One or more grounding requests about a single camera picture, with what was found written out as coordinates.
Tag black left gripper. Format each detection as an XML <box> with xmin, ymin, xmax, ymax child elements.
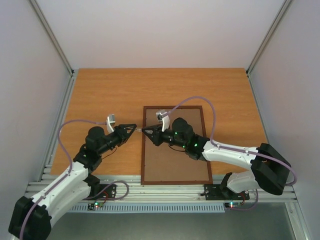
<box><xmin>98</xmin><ymin>124</ymin><xmax>138</xmax><ymax>156</ymax></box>

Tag brown wooden picture frame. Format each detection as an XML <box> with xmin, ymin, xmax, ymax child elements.
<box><xmin>140</xmin><ymin>105</ymin><xmax>213</xmax><ymax>186</ymax></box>

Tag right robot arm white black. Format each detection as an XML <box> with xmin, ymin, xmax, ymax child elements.
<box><xmin>142</xmin><ymin>117</ymin><xmax>291</xmax><ymax>198</ymax></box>

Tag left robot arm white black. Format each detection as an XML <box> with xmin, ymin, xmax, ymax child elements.
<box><xmin>8</xmin><ymin>124</ymin><xmax>137</xmax><ymax>240</ymax></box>

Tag left small circuit board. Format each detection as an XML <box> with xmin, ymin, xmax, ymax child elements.
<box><xmin>87</xmin><ymin>202</ymin><xmax>104</xmax><ymax>211</ymax></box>

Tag small circuit board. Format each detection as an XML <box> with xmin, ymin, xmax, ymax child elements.
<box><xmin>87</xmin><ymin>202</ymin><xmax>104</xmax><ymax>211</ymax></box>
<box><xmin>224</xmin><ymin>201</ymin><xmax>245</xmax><ymax>209</ymax></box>

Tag right small circuit board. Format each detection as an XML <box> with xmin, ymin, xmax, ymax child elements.
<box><xmin>224</xmin><ymin>201</ymin><xmax>245</xmax><ymax>209</ymax></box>

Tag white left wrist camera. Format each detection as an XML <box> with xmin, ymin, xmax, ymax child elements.
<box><xmin>106</xmin><ymin>114</ymin><xmax>116</xmax><ymax>134</ymax></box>

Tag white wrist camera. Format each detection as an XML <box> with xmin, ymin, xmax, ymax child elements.
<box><xmin>106</xmin><ymin>114</ymin><xmax>116</xmax><ymax>134</ymax></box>
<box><xmin>155</xmin><ymin>109</ymin><xmax>170</xmax><ymax>132</ymax></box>

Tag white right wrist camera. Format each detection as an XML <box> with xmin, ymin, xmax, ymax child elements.
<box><xmin>155</xmin><ymin>109</ymin><xmax>170</xmax><ymax>132</ymax></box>

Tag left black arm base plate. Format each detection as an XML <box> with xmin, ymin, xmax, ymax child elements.
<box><xmin>84</xmin><ymin>184</ymin><xmax>117</xmax><ymax>200</ymax></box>

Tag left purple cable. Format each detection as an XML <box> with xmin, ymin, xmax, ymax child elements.
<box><xmin>19</xmin><ymin>119</ymin><xmax>130</xmax><ymax>240</ymax></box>

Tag purple cable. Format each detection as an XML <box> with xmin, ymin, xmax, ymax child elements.
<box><xmin>163</xmin><ymin>96</ymin><xmax>298</xmax><ymax>211</ymax></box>
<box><xmin>19</xmin><ymin>119</ymin><xmax>130</xmax><ymax>240</ymax></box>

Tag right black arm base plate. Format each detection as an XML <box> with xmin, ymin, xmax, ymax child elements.
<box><xmin>203</xmin><ymin>184</ymin><xmax>250</xmax><ymax>201</ymax></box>

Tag grey slotted cable duct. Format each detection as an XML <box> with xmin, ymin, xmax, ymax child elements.
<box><xmin>69</xmin><ymin>202</ymin><xmax>225</xmax><ymax>214</ymax></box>

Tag left aluminium corner post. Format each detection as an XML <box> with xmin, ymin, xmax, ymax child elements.
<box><xmin>28</xmin><ymin>0</ymin><xmax>75</xmax><ymax>76</ymax></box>

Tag aluminium corner post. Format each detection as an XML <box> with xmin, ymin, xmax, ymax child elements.
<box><xmin>28</xmin><ymin>0</ymin><xmax>75</xmax><ymax>76</ymax></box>
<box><xmin>246</xmin><ymin>0</ymin><xmax>295</xmax><ymax>76</ymax></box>

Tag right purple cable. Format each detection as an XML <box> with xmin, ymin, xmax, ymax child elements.
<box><xmin>163</xmin><ymin>96</ymin><xmax>298</xmax><ymax>211</ymax></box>

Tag right aluminium corner post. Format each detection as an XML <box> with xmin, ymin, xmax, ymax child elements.
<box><xmin>246</xmin><ymin>0</ymin><xmax>295</xmax><ymax>76</ymax></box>

